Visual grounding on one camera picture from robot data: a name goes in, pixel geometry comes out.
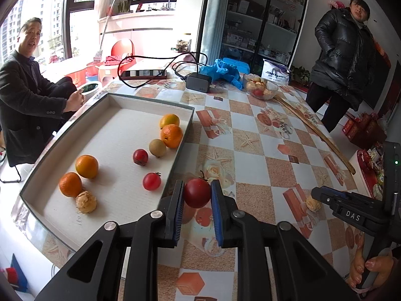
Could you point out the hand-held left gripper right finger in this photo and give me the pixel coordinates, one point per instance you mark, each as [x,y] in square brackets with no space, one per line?
[216,216]

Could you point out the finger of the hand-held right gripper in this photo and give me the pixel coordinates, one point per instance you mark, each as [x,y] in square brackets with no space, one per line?
[336,192]
[322,197]

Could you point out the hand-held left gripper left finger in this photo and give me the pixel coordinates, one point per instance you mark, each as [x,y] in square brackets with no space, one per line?
[178,213]

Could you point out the beige wrinkled fruit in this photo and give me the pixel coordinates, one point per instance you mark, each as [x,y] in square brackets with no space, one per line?
[86,202]
[313,203]

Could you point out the brown round fruit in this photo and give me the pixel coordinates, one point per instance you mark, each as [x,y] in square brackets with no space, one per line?
[157,148]

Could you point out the orange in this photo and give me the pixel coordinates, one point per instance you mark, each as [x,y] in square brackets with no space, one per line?
[86,166]
[171,136]

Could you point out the yellow-orange citrus fruit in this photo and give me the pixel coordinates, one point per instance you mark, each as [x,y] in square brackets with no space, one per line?
[169,120]

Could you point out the grey tray white inside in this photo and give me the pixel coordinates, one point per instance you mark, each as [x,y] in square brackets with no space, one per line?
[119,125]

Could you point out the dark orange mandarin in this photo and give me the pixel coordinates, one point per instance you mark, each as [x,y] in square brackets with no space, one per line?
[70,184]

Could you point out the person's right hand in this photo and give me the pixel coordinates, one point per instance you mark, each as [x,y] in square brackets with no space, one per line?
[380,263]

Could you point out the pile of snack packets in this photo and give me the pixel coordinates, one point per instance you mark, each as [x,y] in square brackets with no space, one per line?
[377,169]

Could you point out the small red gift box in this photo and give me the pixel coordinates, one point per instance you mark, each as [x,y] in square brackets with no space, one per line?
[351,128]

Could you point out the long wooden board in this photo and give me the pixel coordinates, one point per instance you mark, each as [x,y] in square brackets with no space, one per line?
[313,128]

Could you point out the large red gift box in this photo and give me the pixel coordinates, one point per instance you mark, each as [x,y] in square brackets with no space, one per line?
[372,131]

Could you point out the black television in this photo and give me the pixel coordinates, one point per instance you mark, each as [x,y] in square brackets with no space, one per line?
[380,84]

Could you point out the glass fruit bowl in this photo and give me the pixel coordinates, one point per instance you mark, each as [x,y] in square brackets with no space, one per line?
[272,91]

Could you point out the green potted plant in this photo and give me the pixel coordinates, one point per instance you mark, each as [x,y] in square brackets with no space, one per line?
[300,75]

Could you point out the pile of mixed fruit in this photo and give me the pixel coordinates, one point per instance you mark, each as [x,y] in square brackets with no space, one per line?
[258,87]

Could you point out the black power adapter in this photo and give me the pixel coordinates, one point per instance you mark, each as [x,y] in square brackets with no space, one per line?
[197,83]

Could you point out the white printed bag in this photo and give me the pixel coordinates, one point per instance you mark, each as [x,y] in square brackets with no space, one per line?
[274,72]

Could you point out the black smartphone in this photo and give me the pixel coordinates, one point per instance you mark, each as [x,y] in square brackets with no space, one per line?
[144,74]

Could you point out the blue plastic bag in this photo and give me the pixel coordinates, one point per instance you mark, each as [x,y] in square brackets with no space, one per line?
[219,70]

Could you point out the blue plastic crate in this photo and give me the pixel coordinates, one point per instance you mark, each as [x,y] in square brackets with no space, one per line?
[242,65]

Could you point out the red chair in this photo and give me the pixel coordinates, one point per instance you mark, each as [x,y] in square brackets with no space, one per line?
[123,48]

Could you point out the pink artificial flowers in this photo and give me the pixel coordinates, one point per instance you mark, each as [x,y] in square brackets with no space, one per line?
[336,4]

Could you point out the glass door cabinet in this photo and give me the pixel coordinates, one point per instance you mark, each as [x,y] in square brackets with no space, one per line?
[250,15]

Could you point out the grey curtain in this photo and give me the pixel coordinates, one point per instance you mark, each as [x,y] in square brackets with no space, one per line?
[213,12]

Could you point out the metal pole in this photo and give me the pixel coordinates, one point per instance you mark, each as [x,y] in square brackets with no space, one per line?
[108,22]

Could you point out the green windowsill plant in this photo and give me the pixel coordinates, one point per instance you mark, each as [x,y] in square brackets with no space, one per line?
[124,7]

